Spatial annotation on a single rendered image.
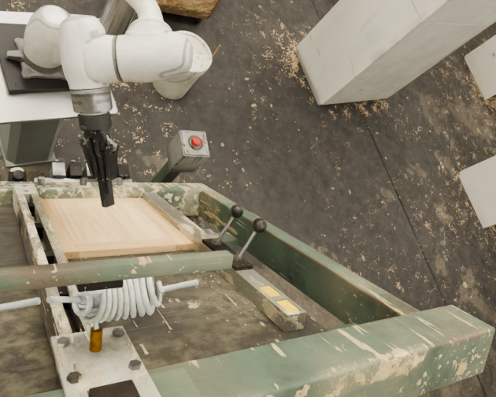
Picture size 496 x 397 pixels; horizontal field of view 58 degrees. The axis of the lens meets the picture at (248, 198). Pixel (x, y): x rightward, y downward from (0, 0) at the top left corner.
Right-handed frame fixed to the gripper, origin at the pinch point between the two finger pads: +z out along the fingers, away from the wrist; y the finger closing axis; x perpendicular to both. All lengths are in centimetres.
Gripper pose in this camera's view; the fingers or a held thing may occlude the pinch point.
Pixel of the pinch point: (106, 192)
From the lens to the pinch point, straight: 119.1
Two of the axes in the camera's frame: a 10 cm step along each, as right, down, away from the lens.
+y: 8.1, 1.8, -5.6
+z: 0.4, 9.3, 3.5
